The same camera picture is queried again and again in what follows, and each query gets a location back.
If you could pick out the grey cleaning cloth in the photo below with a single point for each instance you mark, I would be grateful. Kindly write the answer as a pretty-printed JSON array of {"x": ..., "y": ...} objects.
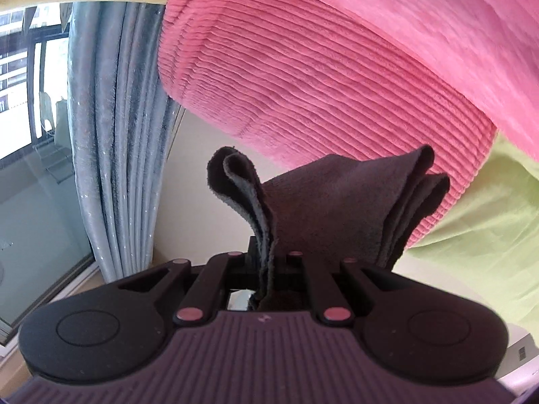
[{"x": 328, "y": 202}]

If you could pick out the yellow-green bed sheet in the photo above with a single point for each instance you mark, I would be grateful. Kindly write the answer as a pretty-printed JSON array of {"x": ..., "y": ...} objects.
[{"x": 484, "y": 227}]

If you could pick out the glass balcony window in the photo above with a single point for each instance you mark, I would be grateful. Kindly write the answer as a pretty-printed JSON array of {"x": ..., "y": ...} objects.
[{"x": 38, "y": 185}]

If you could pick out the dark pink ribbed blanket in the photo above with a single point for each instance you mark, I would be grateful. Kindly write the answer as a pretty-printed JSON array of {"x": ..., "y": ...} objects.
[{"x": 320, "y": 92}]

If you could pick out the white box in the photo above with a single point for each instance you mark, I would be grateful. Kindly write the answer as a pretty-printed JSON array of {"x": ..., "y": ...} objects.
[{"x": 520, "y": 351}]

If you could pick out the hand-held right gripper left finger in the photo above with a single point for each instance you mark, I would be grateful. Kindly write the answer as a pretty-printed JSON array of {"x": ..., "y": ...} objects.
[{"x": 210, "y": 287}]

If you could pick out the blue-grey curtain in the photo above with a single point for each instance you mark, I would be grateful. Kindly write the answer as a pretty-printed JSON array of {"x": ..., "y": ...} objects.
[{"x": 118, "y": 134}]

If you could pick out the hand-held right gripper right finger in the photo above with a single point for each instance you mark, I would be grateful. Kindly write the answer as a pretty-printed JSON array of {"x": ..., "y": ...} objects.
[{"x": 312, "y": 283}]

